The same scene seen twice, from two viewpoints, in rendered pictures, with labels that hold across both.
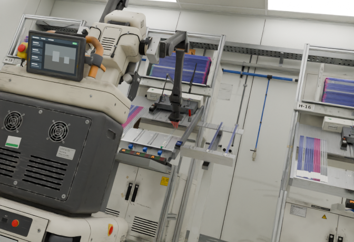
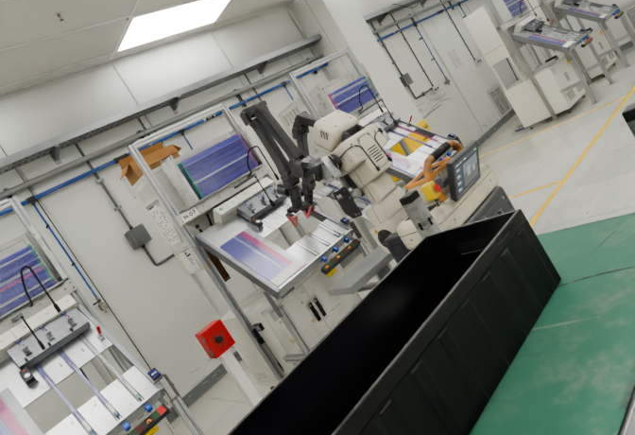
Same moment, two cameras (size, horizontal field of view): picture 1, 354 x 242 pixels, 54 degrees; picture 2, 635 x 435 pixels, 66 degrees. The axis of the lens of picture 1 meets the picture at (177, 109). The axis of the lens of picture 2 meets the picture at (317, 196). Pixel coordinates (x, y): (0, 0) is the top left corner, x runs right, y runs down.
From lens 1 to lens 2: 2.78 m
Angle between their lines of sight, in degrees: 59
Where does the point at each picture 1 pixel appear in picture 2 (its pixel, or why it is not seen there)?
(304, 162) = (397, 164)
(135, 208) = (331, 317)
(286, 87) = (200, 132)
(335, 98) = (345, 108)
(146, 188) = (323, 293)
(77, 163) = not seen: hidden behind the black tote
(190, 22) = (12, 117)
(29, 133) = not seen: hidden behind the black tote
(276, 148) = not seen: hidden behind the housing
